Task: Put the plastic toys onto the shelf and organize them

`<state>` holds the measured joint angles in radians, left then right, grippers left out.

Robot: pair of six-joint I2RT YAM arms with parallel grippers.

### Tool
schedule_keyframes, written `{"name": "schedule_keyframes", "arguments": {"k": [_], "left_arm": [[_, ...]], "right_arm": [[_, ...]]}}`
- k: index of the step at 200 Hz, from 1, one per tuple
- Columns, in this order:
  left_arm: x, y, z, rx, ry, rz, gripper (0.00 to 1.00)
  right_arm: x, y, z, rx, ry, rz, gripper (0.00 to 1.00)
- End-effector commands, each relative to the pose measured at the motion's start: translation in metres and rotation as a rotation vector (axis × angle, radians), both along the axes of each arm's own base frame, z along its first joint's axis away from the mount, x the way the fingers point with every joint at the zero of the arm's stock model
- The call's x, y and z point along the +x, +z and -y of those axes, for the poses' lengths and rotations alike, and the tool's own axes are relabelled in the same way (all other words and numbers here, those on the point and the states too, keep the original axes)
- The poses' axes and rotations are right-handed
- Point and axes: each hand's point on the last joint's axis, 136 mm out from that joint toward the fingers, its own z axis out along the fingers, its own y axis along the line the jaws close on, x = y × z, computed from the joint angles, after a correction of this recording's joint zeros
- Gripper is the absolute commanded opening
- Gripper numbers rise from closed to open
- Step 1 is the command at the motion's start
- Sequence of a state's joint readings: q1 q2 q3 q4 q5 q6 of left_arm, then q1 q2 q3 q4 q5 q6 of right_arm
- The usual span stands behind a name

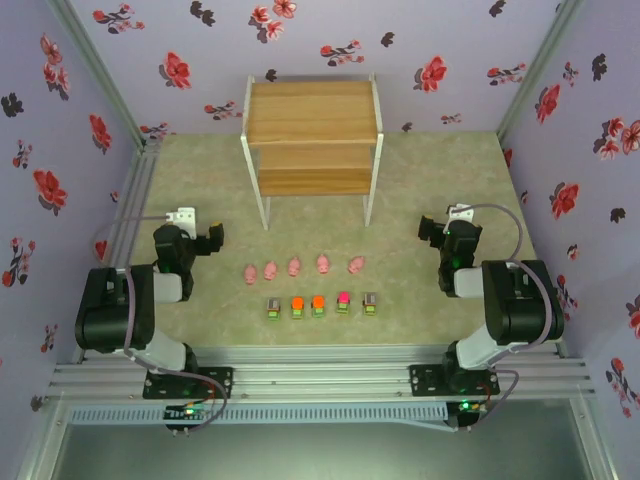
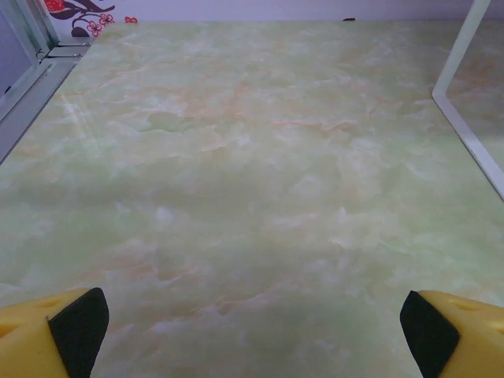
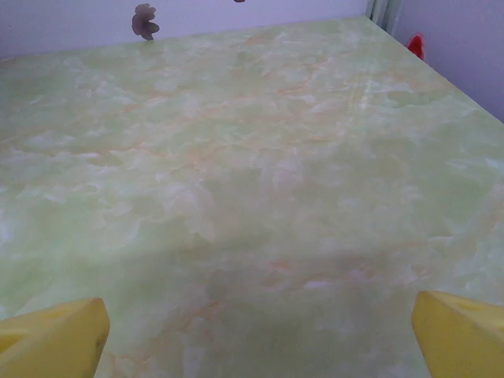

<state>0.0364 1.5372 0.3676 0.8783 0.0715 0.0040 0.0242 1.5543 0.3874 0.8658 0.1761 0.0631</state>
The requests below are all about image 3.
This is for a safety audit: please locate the aluminium frame post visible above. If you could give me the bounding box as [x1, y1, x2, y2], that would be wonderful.
[367, 0, 399, 35]

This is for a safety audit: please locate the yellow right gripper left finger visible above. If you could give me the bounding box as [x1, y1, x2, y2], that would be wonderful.
[0, 298, 110, 378]

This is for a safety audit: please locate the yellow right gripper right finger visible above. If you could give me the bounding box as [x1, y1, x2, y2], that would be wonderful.
[412, 290, 504, 378]

